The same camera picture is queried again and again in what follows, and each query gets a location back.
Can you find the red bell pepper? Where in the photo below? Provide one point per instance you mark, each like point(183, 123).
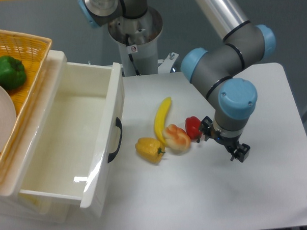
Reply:
point(192, 125)

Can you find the white open plastic drawer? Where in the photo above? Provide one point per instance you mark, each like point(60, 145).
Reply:
point(69, 158)

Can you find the beige round plate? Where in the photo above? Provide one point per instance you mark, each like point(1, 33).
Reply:
point(7, 117)

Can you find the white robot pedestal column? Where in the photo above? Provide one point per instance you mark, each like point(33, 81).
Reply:
point(137, 42)

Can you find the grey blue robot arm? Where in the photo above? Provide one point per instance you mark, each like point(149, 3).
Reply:
point(213, 74)

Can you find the round orange white bread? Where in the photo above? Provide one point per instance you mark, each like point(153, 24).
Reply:
point(176, 138)

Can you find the green bell pepper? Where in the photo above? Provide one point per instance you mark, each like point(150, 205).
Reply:
point(12, 73)

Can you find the white metal mounting bracket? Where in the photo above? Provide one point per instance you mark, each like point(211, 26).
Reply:
point(170, 64)

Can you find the yellow banana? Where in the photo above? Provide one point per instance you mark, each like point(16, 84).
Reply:
point(161, 115)

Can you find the yellow bell pepper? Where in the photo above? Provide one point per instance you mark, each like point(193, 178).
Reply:
point(150, 149)

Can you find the white drawer cabinet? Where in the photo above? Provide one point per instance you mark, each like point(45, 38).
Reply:
point(15, 159)

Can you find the black drawer handle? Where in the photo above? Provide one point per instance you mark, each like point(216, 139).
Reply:
point(118, 140)

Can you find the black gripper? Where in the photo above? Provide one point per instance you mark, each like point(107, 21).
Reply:
point(229, 139)

